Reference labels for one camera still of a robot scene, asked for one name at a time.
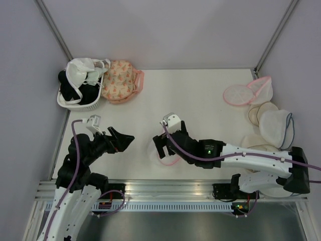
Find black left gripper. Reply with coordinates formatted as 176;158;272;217
84;126;134;165

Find pink rimmed mesh laundry bag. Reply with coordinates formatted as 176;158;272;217
147;140;183;167

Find white bra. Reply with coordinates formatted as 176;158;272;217
83;68;106;86
58;57;111;105

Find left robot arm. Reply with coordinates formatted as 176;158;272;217
38;127;134;240

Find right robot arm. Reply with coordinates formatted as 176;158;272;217
152;121;310;198

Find white plastic laundry basket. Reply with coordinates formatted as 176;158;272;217
57;58;106;112

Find floral peach bra case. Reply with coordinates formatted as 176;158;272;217
101;60;144;104

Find white bra in basket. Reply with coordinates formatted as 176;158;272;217
83;68;106;86

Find pink mesh laundry bag flat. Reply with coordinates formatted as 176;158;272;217
223;85;254;106

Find beige bra cup upper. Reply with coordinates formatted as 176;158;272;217
248;101;279;127

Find pink mesh laundry bag open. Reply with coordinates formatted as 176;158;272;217
247;76;273;105

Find large white blue mesh bag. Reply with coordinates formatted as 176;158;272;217
260;188;306;198

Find black bras in basket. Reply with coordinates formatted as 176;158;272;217
58;70;101;105

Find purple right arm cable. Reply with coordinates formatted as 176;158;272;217
163;123;321;219

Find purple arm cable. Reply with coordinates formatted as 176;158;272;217
163;123;321;219
44;119;125;239

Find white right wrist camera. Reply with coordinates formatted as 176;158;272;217
160;112;181;134

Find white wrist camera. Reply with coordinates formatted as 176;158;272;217
160;112;181;134
82;115;103;135

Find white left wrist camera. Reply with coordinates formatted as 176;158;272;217
82;115;103;135

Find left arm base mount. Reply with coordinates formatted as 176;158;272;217
98;183;126;202

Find aluminium front rail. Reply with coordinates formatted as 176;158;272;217
35;179;308;202

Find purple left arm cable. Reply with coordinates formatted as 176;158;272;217
44;119;125;239

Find white slotted cable duct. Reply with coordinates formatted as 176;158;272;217
90;202;233;212

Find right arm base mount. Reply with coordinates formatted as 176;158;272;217
212;174;260;202

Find left aluminium corner post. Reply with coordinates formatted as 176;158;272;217
34;0;73;61

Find aluminium corner post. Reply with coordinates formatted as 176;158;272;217
251;0;300;79
34;0;73;61

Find right aluminium corner post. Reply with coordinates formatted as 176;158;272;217
251;0;300;79

